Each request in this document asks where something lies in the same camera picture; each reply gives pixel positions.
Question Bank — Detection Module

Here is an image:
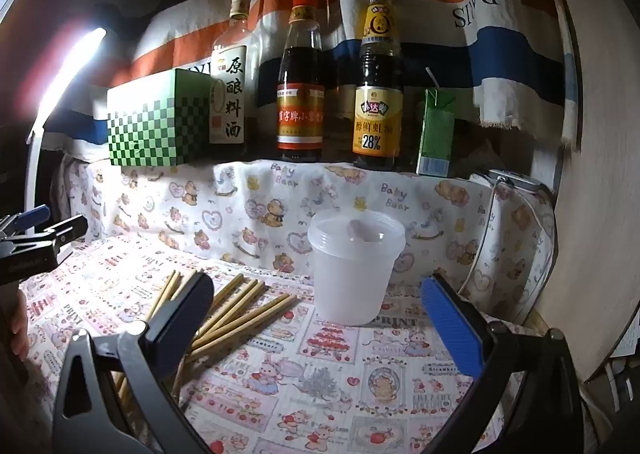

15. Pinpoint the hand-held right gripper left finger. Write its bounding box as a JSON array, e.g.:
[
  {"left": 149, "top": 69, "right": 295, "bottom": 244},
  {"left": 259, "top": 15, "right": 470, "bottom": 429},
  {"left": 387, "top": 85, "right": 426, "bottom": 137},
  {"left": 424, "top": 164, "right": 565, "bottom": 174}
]
[{"left": 52, "top": 271, "right": 216, "bottom": 454}]

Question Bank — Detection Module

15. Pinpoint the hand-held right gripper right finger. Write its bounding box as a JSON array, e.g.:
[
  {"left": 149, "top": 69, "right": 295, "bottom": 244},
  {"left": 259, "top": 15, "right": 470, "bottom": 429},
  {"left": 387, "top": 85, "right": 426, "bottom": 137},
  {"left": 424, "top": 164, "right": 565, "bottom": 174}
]
[{"left": 420, "top": 273, "right": 586, "bottom": 454}]

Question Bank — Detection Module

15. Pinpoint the dark bottle with red cap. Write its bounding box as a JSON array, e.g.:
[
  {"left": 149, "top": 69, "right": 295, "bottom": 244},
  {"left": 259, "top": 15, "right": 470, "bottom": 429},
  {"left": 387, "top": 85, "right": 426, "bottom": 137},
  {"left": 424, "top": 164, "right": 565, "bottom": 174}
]
[{"left": 276, "top": 0, "right": 325, "bottom": 163}]

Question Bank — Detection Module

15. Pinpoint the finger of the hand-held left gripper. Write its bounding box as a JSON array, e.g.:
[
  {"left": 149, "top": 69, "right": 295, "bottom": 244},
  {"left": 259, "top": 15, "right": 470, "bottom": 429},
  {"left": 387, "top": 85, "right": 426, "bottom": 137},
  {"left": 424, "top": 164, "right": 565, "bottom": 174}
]
[
  {"left": 0, "top": 205, "right": 51, "bottom": 237},
  {"left": 30, "top": 215, "right": 89, "bottom": 265}
]

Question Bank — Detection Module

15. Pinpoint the white device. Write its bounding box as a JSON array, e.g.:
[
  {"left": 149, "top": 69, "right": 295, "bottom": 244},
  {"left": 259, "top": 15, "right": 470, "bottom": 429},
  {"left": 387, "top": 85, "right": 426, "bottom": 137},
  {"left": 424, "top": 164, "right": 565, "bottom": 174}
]
[{"left": 469, "top": 168, "right": 543, "bottom": 195}]

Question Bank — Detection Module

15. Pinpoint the green checkered box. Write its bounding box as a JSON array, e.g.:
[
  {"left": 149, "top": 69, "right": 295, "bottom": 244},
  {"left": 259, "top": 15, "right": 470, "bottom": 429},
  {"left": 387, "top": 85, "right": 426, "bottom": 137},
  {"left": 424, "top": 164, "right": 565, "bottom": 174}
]
[{"left": 106, "top": 68, "right": 212, "bottom": 168}]

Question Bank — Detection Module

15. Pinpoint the clear cooking wine bottle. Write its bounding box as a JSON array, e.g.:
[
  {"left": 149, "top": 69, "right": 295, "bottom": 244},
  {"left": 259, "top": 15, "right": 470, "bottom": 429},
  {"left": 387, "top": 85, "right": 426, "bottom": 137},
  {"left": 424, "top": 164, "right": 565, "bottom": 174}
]
[{"left": 209, "top": 0, "right": 261, "bottom": 159}]

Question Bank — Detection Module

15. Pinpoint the translucent plastic cup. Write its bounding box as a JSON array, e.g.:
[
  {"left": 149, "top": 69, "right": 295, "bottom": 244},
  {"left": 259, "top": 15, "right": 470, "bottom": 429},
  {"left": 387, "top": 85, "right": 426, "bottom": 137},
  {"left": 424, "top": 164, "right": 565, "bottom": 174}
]
[{"left": 307, "top": 209, "right": 406, "bottom": 326}]

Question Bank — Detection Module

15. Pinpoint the strawberry print cloth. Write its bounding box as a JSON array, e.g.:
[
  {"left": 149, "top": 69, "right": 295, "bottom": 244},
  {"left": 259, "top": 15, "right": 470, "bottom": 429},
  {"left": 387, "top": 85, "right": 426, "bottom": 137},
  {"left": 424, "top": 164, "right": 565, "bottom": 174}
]
[{"left": 20, "top": 231, "right": 531, "bottom": 454}]

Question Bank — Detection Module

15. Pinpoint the bear print cloth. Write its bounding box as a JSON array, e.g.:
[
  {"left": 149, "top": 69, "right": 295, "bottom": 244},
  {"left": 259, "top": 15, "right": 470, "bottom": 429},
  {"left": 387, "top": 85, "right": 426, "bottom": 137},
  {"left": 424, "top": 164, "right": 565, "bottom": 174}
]
[{"left": 52, "top": 156, "right": 556, "bottom": 329}]

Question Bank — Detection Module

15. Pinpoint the green drink carton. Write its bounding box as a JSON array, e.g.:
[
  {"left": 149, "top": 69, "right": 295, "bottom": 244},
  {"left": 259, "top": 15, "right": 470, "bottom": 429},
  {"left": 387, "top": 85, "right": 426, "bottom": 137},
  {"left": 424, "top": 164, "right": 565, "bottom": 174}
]
[{"left": 416, "top": 66, "right": 457, "bottom": 178}]

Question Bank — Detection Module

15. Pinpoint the white cable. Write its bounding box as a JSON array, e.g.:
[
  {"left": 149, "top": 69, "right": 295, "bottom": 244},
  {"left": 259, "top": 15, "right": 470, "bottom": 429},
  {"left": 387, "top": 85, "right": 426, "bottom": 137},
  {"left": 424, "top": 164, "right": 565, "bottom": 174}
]
[{"left": 457, "top": 181, "right": 501, "bottom": 299}]

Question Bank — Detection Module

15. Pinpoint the dark bottle with yellow label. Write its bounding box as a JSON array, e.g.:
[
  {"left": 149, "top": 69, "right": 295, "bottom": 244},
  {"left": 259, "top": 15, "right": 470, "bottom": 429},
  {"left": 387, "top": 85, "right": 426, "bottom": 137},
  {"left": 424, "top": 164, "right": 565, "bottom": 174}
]
[{"left": 352, "top": 0, "right": 405, "bottom": 171}]

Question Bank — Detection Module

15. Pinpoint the wooden board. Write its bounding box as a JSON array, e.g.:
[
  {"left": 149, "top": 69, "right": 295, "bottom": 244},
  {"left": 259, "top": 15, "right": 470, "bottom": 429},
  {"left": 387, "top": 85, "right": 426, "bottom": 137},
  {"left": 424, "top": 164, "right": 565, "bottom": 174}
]
[{"left": 532, "top": 0, "right": 640, "bottom": 385}]

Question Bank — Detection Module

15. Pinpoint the pile of bamboo chopsticks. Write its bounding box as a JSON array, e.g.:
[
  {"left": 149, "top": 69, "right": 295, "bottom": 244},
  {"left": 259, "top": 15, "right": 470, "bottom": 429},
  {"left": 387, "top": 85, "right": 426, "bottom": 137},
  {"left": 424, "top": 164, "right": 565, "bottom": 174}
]
[{"left": 112, "top": 270, "right": 298, "bottom": 405}]

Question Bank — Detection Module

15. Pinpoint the white desk lamp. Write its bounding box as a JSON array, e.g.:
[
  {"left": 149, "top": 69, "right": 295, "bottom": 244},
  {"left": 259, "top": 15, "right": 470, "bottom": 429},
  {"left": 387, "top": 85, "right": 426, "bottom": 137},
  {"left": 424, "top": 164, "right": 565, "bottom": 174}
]
[{"left": 25, "top": 26, "right": 108, "bottom": 237}]

